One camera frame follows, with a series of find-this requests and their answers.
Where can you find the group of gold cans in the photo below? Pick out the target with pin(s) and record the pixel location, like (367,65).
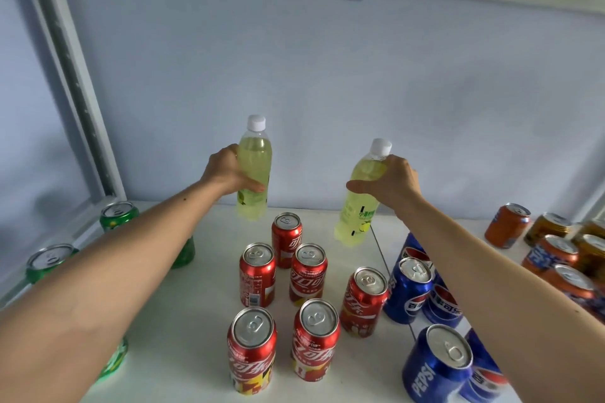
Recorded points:
(548,228)

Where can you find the person's left forearm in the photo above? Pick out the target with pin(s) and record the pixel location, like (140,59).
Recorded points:
(94,284)

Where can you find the pale yellow drink bottle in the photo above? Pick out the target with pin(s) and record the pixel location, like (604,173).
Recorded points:
(354,223)
(255,157)

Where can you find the group of red cola cans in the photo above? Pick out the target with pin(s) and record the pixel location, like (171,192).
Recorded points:
(257,280)

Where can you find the person's left hand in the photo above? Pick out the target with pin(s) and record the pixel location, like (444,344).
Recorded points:
(222,171)

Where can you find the person's right hand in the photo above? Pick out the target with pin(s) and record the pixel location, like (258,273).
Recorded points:
(397,190)

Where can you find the person's right forearm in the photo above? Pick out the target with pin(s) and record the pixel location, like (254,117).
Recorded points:
(510,303)

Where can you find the white metal shelf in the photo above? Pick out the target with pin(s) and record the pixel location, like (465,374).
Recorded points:
(198,322)

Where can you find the blue drink can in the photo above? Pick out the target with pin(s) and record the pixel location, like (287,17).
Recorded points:
(406,294)
(484,381)
(412,249)
(435,369)
(442,308)

